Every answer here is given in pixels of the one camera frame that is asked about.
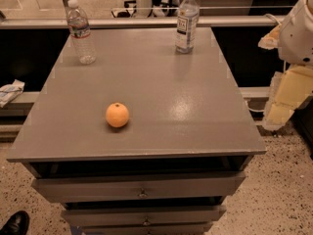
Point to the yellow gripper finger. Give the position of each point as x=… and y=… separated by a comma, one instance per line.
x=270, y=40
x=288, y=91

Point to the clear water bottle red label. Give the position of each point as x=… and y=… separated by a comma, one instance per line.
x=80, y=33

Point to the water bottle white label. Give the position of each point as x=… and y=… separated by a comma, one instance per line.
x=187, y=19

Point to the grey drawer cabinet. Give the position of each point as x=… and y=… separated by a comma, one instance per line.
x=186, y=115

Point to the bottom grey drawer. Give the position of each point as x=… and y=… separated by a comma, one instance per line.
x=173, y=229

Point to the grey drawer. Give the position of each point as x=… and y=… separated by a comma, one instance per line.
x=173, y=229
x=142, y=216
x=139, y=187

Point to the middle grey drawer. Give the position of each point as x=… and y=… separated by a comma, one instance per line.
x=142, y=216

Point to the orange fruit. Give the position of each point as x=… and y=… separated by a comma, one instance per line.
x=117, y=115

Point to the top grey drawer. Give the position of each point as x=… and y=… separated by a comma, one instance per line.
x=139, y=187

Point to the white folded cloth packet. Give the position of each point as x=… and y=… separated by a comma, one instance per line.
x=9, y=92

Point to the black shoe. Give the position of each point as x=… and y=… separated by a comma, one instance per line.
x=17, y=224

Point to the metal rail frame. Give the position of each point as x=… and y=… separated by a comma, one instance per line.
x=214, y=21

